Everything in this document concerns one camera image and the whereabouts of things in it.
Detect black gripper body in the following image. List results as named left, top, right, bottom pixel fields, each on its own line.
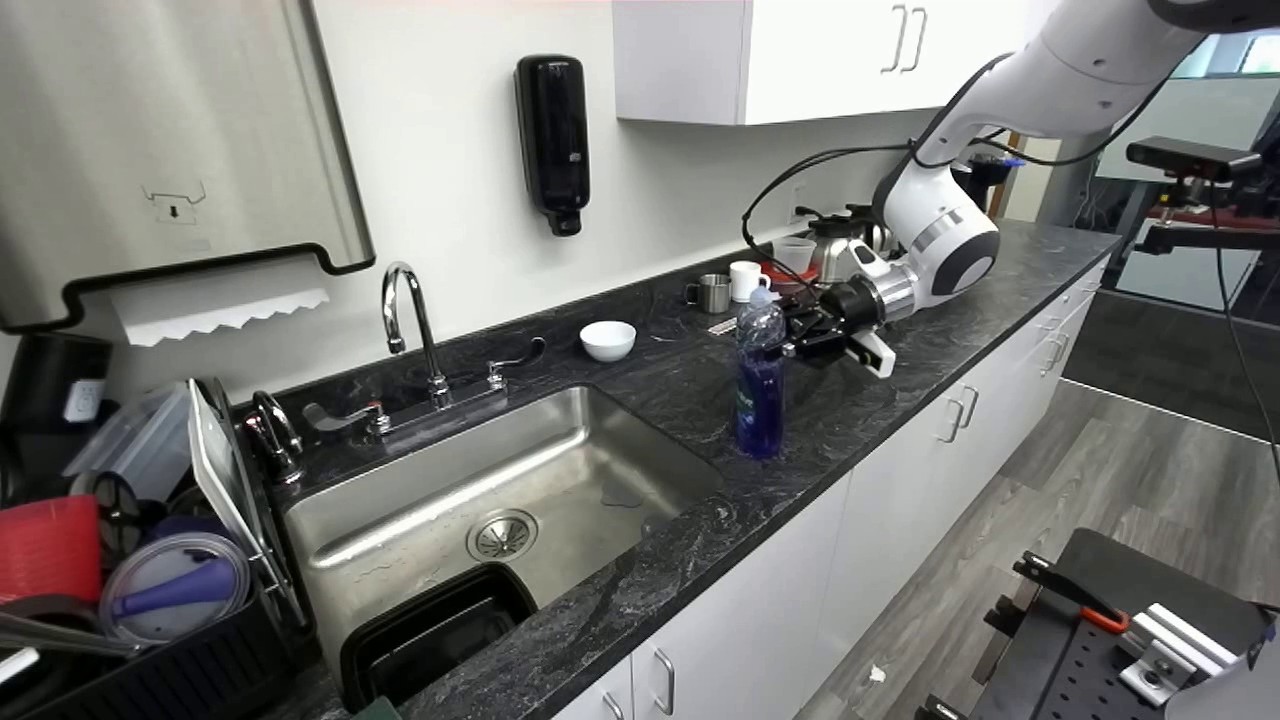
left=794, top=275, right=891, bottom=360

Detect blue dish soap bottle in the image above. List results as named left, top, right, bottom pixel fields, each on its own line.
left=729, top=280, right=790, bottom=464

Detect stainless steel sink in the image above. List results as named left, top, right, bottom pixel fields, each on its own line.
left=276, top=380, right=729, bottom=677

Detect clear plastic cup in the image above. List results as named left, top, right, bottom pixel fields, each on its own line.
left=773, top=230, right=816, bottom=275

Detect white mug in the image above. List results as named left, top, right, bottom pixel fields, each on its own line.
left=725, top=256, right=769, bottom=309

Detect steel kettle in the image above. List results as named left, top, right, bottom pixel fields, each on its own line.
left=794, top=201, right=884, bottom=275

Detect small white bowl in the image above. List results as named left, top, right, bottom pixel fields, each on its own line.
left=576, top=316, right=645, bottom=368

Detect white lower cabinets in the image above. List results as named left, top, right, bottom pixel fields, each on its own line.
left=548, top=256, right=1112, bottom=720

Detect white upper cabinet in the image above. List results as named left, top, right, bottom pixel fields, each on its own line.
left=612, top=0, right=1057, bottom=132

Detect dark faucet lever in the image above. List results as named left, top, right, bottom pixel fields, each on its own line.
left=296, top=390, right=394, bottom=442
left=475, top=332, right=552, bottom=390

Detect black equipment cart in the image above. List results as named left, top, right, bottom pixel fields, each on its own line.
left=914, top=522, right=1280, bottom=720

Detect silver aluminium profile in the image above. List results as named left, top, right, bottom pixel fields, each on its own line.
left=1114, top=595, right=1246, bottom=711

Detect black plastic tray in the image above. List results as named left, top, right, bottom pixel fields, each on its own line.
left=335, top=561, right=540, bottom=714

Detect white paper towel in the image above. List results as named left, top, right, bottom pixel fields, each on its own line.
left=106, top=280, right=335, bottom=352

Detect white cutting board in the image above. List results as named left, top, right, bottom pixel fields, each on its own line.
left=178, top=376, right=310, bottom=633

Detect steel paper towel dispenser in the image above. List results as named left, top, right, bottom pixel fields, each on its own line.
left=0, top=0, right=378, bottom=335

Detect clear plastic container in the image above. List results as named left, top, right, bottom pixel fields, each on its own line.
left=57, top=376, right=194, bottom=507

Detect clear lidded container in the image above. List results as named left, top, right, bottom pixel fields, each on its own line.
left=97, top=529, right=257, bottom=649

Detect black dish rack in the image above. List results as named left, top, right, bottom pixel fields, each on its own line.
left=0, top=376, right=324, bottom=720

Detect red plastic cup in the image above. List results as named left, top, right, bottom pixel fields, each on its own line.
left=0, top=490, right=106, bottom=612

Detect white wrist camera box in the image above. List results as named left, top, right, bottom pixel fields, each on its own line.
left=842, top=324, right=901, bottom=383

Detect steel upper cabinet handle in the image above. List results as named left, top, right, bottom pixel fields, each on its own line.
left=884, top=0, right=911, bottom=74
left=904, top=0, right=933, bottom=70

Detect black wall soap dispenser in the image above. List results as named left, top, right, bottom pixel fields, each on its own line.
left=510, top=51, right=597, bottom=239

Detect orange handled tool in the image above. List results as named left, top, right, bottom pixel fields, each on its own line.
left=1011, top=548, right=1137, bottom=639

